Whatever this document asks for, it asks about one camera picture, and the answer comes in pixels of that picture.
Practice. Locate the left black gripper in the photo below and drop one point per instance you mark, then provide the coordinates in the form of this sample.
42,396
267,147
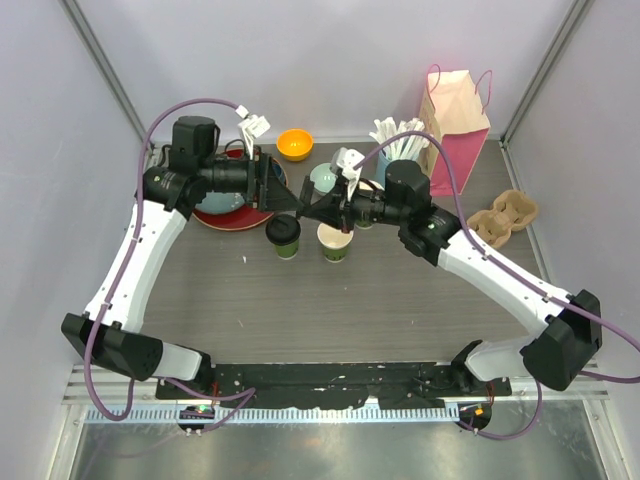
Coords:
264,188

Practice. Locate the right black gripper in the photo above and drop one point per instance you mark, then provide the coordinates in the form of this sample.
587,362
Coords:
336,208

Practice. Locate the black coffee cup lid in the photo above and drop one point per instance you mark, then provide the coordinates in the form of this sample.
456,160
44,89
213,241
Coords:
282,226

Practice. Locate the green paper cup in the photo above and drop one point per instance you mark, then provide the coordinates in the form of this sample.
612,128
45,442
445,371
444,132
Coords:
286,249
335,243

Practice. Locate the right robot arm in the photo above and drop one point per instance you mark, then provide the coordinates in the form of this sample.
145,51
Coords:
561,335

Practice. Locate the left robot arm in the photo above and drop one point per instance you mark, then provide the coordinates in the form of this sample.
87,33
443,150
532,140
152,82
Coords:
108,331

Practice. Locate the dark blue ceramic cup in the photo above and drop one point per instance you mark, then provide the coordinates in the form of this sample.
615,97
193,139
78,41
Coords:
282,176

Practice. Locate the light green bowl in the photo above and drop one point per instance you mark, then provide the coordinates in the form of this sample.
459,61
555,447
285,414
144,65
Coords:
323,177

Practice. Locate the red round tray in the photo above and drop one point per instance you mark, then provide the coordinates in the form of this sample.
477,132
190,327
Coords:
242,219

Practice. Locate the orange bowl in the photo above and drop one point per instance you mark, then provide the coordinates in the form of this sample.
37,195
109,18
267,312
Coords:
295,145

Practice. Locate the large blue-grey plate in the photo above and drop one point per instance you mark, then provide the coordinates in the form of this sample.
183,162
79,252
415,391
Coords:
220,203

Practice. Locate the light blue straw holder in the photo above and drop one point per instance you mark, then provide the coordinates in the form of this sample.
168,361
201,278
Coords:
382,163

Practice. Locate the pink paper bag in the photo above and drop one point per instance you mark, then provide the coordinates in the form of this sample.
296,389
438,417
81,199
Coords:
454,111

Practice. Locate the brown cardboard cup carrier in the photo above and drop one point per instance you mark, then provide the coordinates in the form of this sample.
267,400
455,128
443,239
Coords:
511,211

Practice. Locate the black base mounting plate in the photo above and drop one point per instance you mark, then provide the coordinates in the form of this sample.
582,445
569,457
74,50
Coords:
333,386

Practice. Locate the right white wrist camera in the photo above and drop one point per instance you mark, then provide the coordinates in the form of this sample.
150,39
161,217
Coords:
345,163

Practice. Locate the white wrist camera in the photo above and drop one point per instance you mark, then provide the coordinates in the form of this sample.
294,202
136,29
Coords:
345,163
251,127

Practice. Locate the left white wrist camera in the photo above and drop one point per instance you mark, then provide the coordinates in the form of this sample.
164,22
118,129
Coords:
251,127

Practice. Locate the aluminium front rail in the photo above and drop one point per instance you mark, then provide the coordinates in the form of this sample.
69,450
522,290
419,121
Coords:
194,414

